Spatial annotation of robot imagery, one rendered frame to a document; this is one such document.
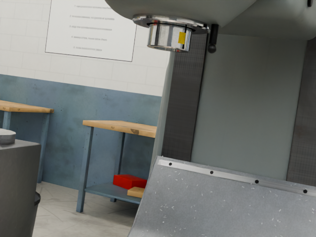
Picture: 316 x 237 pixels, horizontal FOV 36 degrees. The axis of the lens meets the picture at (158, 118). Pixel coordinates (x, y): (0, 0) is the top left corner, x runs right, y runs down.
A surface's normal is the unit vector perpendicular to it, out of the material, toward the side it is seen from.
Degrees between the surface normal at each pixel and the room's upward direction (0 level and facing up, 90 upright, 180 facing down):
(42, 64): 90
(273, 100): 90
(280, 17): 153
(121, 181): 90
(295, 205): 64
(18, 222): 90
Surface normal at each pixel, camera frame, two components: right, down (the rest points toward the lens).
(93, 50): -0.41, -0.01
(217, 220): -0.32, -0.45
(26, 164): 0.95, 0.14
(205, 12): 0.25, 0.87
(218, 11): 0.61, 0.70
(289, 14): -0.25, 0.71
